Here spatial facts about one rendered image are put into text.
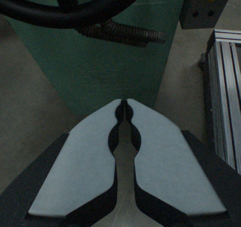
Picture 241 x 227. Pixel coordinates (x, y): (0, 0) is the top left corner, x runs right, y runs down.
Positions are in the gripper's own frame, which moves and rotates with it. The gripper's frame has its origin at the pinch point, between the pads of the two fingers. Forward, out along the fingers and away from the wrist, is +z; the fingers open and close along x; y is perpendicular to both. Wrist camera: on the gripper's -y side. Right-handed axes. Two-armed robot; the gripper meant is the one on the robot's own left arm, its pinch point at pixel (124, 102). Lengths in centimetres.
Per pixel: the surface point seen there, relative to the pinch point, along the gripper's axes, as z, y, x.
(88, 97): 56, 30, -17
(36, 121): 62, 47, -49
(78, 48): 41.6, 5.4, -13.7
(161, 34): 28.4, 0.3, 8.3
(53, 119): 63, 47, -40
